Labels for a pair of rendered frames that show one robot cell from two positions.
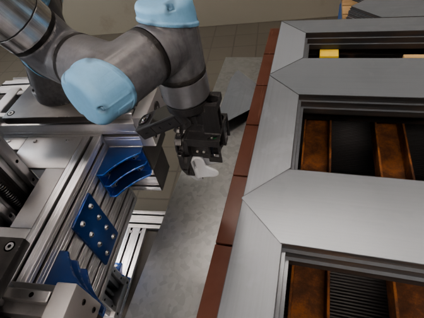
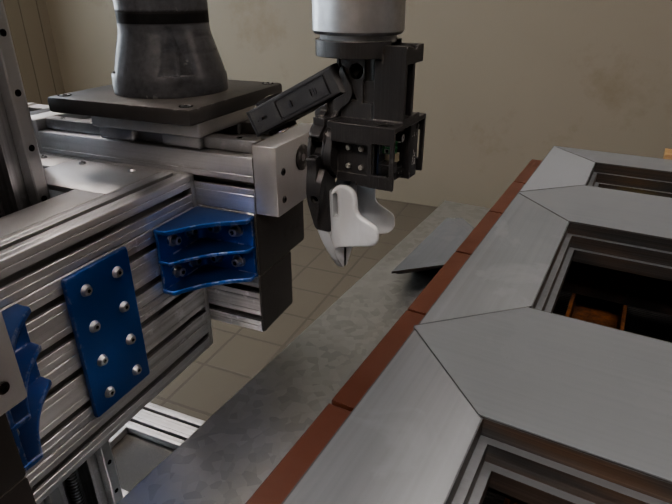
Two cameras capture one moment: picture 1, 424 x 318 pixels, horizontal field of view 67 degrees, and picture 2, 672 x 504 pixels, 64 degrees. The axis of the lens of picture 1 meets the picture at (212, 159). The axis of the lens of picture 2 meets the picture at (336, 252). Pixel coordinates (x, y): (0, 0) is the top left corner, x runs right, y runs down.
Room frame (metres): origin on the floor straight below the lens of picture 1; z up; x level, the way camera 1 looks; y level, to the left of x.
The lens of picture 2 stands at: (-0.05, -0.02, 1.16)
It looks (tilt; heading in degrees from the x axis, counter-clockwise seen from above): 26 degrees down; 6
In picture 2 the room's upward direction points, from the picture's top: straight up
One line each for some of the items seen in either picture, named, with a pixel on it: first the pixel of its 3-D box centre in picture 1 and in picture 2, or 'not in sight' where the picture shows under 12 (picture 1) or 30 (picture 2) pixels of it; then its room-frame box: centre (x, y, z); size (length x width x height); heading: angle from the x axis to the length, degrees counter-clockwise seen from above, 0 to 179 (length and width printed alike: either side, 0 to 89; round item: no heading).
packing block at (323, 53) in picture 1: (328, 57); not in sight; (0.93, -0.46, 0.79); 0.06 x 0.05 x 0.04; 67
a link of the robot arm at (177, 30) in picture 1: (170, 38); not in sight; (0.42, 0.02, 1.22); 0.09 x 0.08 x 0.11; 133
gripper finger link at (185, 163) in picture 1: (187, 156); (327, 182); (0.41, 0.04, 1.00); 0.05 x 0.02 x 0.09; 157
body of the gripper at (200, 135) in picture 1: (198, 125); (364, 113); (0.42, 0.01, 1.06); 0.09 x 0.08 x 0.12; 67
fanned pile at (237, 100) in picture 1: (242, 96); (459, 247); (0.94, -0.16, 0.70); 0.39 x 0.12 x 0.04; 157
